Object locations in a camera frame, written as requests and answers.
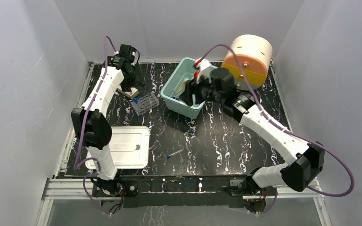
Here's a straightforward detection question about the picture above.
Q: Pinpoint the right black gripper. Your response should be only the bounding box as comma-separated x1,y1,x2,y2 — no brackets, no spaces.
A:
177,72,223,108

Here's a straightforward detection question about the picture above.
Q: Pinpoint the small white red box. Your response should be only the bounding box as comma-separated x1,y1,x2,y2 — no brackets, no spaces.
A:
117,86,139,99

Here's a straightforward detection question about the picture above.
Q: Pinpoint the clear test tube rack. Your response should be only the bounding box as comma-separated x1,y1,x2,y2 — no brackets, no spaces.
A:
131,92,159,116

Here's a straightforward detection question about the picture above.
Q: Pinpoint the tan rubber tubing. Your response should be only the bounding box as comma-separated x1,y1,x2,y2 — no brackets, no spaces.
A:
175,82,186,96

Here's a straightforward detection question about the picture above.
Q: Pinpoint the white bin lid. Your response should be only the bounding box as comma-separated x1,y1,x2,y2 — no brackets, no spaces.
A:
83,126,150,171

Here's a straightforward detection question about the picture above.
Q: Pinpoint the blue-cap test tube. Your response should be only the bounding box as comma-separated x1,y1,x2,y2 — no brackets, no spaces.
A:
166,149,183,159

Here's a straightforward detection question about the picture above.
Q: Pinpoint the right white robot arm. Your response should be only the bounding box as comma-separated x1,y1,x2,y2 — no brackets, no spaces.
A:
179,68,324,195

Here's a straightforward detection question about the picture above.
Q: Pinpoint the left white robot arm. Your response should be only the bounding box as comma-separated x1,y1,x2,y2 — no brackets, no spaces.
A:
71,44,145,196

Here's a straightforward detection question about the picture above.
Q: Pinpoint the round orange yellow drawer cabinet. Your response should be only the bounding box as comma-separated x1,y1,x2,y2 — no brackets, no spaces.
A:
221,34,272,91

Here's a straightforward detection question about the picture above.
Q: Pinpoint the light teal plastic bin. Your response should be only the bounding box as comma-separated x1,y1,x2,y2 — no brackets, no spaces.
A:
160,57,204,119

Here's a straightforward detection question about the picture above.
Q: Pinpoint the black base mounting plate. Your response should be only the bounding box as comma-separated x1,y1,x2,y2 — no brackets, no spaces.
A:
118,176,267,209

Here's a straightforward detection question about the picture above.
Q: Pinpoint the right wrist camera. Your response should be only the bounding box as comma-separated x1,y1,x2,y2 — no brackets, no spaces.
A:
193,58,212,84

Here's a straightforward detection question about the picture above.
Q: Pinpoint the aluminium frame rail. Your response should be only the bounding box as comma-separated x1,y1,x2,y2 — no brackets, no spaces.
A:
37,178,332,226

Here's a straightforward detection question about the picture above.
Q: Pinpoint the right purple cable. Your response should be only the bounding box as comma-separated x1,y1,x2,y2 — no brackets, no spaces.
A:
197,44,355,215

